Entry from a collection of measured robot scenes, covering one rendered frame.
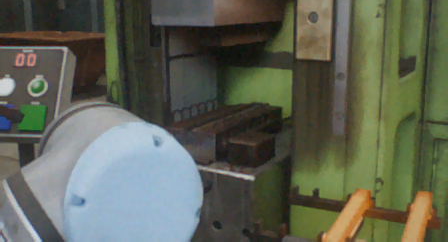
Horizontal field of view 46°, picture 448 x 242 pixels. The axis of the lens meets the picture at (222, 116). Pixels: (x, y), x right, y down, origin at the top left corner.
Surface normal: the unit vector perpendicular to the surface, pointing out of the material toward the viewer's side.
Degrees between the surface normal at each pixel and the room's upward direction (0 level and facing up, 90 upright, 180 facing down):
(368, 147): 90
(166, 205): 87
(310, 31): 90
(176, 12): 90
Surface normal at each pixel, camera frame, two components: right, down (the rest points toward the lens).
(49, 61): -0.09, -0.30
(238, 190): -0.51, 0.18
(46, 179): -0.15, -0.63
